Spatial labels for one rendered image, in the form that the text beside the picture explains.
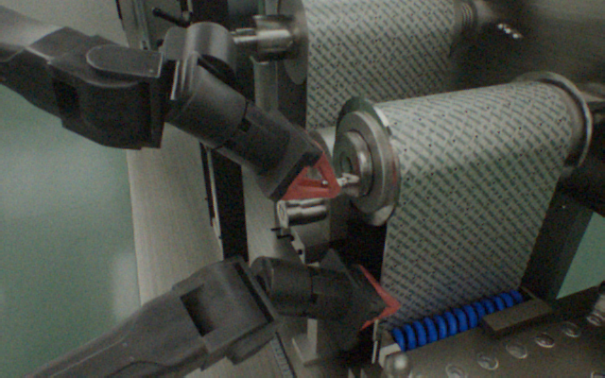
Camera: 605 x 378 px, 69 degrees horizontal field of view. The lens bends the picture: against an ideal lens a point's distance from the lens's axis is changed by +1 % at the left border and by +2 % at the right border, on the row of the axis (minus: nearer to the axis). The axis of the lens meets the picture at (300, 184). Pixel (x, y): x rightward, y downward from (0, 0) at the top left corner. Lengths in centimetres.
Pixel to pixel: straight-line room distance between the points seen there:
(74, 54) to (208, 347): 26
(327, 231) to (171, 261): 45
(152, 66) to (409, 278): 37
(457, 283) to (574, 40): 36
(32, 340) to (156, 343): 183
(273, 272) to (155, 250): 55
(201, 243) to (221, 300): 56
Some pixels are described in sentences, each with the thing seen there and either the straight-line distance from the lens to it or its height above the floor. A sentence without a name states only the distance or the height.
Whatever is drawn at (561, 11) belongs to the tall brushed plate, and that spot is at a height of 138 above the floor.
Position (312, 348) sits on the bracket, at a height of 91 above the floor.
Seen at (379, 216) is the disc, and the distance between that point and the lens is 49.
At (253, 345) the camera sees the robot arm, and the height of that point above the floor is 118.
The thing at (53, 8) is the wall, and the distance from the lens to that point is 599.
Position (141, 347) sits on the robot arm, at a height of 121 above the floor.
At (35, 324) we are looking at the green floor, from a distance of 226.
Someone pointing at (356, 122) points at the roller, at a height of 130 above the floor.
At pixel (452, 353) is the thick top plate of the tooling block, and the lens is 60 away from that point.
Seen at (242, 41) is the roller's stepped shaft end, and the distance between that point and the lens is 65.
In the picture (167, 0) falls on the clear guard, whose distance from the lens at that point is 137.
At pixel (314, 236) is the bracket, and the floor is 114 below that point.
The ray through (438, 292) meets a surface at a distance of 61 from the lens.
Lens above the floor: 149
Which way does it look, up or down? 32 degrees down
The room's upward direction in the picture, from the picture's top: straight up
